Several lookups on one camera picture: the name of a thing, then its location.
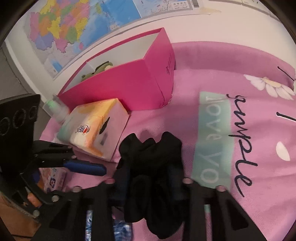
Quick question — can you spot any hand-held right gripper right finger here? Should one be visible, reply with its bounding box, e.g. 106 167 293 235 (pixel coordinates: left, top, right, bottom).
168 177 269 241

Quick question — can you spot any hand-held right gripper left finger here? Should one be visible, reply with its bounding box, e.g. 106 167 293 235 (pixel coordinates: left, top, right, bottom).
30 178 125 241

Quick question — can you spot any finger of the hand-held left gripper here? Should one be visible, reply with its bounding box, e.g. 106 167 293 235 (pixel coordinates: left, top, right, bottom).
32 140 107 177
20 173 71 217

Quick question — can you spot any cotton pads packet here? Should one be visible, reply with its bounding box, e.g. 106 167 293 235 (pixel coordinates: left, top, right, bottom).
37 167 67 194

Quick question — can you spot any blue gingham scrunchie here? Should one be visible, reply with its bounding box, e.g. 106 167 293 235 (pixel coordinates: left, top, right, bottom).
85 207 133 241

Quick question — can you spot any black scrunchie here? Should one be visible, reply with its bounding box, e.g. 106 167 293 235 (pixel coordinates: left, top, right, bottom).
113 132 185 240

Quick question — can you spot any pink cardboard box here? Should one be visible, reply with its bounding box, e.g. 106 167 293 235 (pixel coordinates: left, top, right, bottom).
57 27 175 112

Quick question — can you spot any green plush toy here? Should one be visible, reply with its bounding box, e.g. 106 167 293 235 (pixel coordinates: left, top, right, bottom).
80 61 114 81

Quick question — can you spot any pastel tissue pack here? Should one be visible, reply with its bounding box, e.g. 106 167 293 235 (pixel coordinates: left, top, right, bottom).
57 98 130 162

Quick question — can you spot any white spray bottle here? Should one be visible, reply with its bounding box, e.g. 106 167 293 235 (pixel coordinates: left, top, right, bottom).
43 94 72 124

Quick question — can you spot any grey door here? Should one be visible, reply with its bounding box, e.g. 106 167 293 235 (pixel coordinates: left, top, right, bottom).
0 40 26 99

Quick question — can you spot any pink printed bedsheet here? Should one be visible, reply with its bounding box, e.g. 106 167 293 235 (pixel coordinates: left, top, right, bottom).
38 41 296 241

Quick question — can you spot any colourful wall map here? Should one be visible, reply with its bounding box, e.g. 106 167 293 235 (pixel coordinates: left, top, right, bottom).
23 0 221 80

